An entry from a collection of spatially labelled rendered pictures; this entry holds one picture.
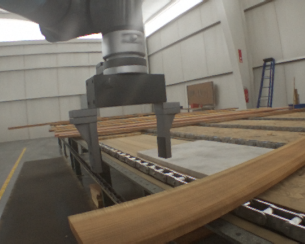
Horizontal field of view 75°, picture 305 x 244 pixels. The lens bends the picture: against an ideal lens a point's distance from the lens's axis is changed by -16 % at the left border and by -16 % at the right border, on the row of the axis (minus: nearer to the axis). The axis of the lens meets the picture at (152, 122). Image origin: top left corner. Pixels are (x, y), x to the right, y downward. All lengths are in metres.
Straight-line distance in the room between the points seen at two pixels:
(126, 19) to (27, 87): 12.56
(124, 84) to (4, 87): 12.73
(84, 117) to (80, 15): 0.18
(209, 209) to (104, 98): 0.28
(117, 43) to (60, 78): 12.59
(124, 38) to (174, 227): 0.32
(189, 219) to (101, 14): 0.38
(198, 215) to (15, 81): 12.77
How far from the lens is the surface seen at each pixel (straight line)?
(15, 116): 12.84
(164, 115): 0.42
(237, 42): 7.90
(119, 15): 0.39
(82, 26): 0.42
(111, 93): 0.36
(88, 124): 0.36
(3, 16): 13.96
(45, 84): 12.88
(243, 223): 0.51
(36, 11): 0.34
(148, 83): 0.39
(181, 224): 0.41
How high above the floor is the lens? 1.07
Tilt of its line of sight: 4 degrees down
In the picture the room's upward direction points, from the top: 5 degrees counter-clockwise
